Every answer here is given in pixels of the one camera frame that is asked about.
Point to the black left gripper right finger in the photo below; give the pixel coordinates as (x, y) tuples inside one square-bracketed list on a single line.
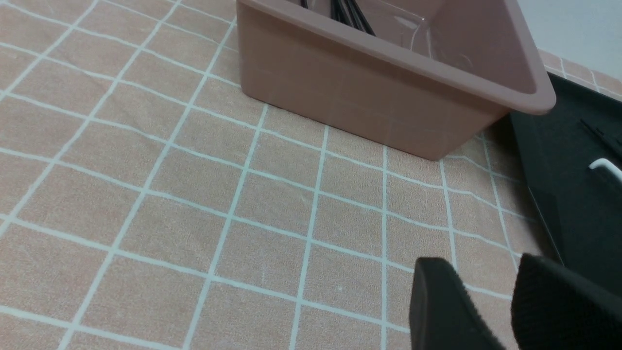
[(554, 308)]

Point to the pink plastic bin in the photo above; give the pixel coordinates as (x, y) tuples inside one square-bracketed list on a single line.
[(433, 74)]

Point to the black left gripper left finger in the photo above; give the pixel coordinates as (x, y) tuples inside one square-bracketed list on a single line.
[(442, 316)]

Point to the black plastic tray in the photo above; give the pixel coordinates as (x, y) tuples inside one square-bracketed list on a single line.
[(581, 208)]

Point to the black chopstick tray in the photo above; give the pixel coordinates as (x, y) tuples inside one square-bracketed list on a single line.
[(613, 143)]

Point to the pink checkered tablecloth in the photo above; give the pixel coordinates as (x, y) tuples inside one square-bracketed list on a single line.
[(148, 203)]

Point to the white spoon under front left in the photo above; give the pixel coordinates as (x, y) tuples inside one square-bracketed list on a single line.
[(608, 166)]

